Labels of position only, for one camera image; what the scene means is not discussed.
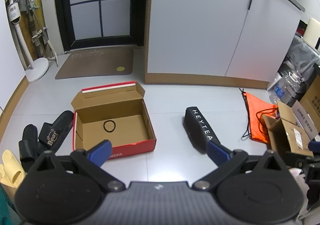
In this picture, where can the plain black slipper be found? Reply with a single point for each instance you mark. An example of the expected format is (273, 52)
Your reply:
(28, 140)

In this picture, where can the black framed glass door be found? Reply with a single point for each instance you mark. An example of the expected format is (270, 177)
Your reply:
(112, 15)

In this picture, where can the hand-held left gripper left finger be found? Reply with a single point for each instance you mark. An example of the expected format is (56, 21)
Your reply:
(101, 152)

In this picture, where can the white cabinet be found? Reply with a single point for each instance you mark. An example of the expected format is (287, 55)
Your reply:
(195, 27)

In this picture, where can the green cloth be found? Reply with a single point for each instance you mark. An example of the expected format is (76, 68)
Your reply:
(3, 197)

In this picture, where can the pale yellow slipper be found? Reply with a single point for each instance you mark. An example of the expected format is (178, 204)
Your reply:
(10, 165)

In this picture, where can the red shoe box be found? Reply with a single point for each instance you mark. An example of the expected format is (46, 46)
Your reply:
(135, 149)

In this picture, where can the grey plastic bag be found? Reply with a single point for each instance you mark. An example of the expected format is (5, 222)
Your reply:
(302, 57)

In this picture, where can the clear water bottle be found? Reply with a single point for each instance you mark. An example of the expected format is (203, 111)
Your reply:
(282, 87)

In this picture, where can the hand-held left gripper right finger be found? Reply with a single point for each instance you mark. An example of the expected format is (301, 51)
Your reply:
(217, 151)

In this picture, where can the wooden planks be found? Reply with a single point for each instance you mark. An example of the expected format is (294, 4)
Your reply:
(37, 37)

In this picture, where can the open cardboard box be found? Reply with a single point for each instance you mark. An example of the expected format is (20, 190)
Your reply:
(287, 115)

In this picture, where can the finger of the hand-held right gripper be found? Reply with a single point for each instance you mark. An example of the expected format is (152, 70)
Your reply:
(314, 145)
(297, 158)

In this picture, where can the printed cardboard box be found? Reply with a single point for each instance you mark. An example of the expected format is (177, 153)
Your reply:
(312, 97)

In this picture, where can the white red object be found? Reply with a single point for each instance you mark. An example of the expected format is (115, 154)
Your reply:
(296, 175)

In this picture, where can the brown doormat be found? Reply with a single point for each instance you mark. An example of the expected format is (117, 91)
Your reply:
(95, 65)

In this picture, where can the black shopping bag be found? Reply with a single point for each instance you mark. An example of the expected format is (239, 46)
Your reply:
(197, 125)

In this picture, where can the cream panel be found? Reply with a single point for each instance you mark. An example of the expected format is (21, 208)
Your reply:
(312, 31)

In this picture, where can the black printed slipper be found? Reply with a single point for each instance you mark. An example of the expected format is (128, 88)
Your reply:
(57, 127)

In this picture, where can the white standing fan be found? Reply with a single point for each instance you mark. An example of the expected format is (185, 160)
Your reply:
(37, 67)

